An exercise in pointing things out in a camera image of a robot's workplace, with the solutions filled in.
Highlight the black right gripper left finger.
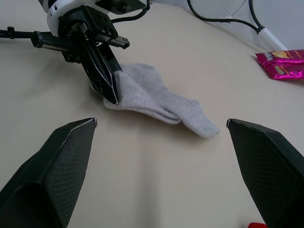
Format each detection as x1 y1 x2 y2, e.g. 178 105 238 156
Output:
0 117 98 228

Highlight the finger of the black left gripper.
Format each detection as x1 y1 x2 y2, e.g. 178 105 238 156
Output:
96 44 124 74
81 42 121 105

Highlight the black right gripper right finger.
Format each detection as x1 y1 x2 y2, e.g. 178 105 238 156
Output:
226 118 304 228

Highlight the grey sock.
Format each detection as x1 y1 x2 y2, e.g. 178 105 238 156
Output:
104 99 183 125
104 63 220 138

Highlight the red object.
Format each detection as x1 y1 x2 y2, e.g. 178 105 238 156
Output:
246 221 268 228

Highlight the magenta snack bag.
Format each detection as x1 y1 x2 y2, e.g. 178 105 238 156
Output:
251 49 304 81

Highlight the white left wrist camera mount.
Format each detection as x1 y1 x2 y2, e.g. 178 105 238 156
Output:
46 0 150 38

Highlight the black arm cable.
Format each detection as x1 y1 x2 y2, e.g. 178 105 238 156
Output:
110 0 152 24

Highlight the black cable with zip tie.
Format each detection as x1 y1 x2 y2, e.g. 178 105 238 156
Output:
0 26 34 41

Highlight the black racket with white handle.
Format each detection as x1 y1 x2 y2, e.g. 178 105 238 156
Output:
186 0 290 52

